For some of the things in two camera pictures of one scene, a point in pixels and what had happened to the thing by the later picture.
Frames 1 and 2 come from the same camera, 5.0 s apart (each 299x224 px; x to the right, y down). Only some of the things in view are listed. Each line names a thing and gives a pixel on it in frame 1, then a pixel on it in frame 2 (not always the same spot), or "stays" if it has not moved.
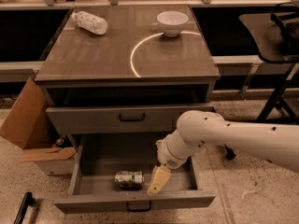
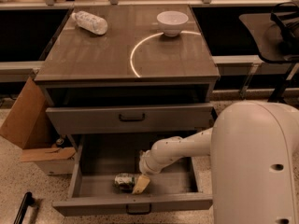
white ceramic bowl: x=172 y=21 stays
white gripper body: x=167 y=157 → x=145 y=166
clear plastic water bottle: x=93 y=23 stays
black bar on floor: x=27 y=201 stays
